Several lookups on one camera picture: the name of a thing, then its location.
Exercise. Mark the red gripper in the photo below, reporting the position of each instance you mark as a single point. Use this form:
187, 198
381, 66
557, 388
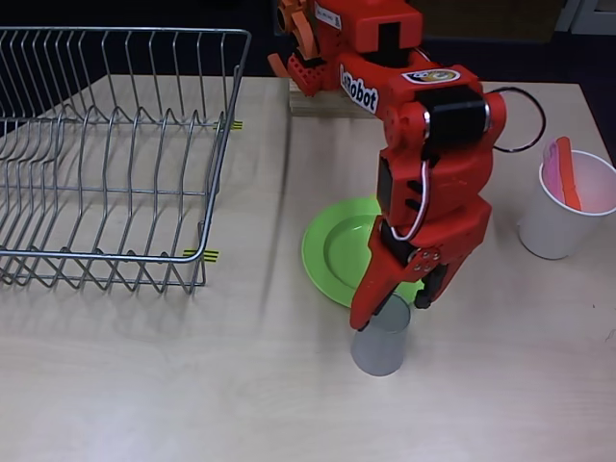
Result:
449, 236

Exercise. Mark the translucent grey plastic cup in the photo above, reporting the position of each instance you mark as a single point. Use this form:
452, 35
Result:
380, 351

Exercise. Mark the green plastic plate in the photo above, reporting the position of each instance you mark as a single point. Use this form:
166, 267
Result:
337, 250

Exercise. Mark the pink plastic fork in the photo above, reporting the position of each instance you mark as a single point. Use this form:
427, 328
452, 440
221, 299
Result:
552, 166

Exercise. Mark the orange plastic knife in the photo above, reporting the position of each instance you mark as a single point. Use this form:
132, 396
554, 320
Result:
568, 178

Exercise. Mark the red robot arm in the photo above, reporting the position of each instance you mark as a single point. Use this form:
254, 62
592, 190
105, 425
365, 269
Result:
394, 82

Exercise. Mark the white paper cup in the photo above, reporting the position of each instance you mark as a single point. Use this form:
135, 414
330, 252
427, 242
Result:
548, 231

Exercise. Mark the wooden base block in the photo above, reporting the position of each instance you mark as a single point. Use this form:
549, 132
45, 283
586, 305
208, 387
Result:
313, 103

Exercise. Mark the orange table clamp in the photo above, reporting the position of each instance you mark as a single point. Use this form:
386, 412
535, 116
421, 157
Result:
283, 19

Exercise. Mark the grey cabinet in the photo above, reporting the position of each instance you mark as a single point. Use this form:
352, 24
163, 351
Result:
582, 19

